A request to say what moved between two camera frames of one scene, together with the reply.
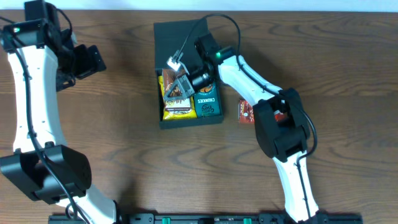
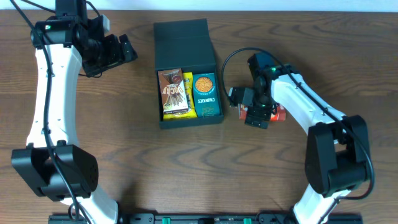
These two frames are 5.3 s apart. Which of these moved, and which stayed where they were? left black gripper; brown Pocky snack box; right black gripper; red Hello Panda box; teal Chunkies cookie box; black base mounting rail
Moved: brown Pocky snack box; right black gripper; left black gripper
Stayed: teal Chunkies cookie box; red Hello Panda box; black base mounting rail
